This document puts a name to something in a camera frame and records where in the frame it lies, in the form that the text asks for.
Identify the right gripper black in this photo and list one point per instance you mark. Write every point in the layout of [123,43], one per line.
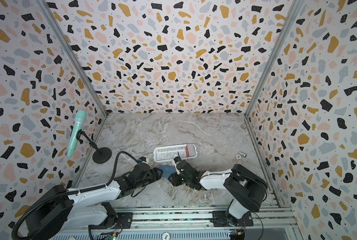
[178,175]

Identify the white plastic mesh basket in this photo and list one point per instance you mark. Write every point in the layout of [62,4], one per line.
[168,153]

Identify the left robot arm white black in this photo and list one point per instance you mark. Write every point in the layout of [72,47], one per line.
[60,209]

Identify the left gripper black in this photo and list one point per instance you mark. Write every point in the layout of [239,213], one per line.
[157,175]

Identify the mint green microphone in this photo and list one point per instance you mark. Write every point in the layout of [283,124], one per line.
[79,120]

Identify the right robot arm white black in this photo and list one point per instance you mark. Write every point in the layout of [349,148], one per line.
[248,190]

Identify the black microphone stand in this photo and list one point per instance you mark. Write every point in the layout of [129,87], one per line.
[101,155]

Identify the stack of red cards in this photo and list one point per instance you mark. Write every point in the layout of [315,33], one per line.
[190,151]

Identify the small silver metal object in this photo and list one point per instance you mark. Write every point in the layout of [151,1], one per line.
[240,155]

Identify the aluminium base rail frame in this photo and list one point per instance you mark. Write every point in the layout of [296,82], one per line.
[207,223]

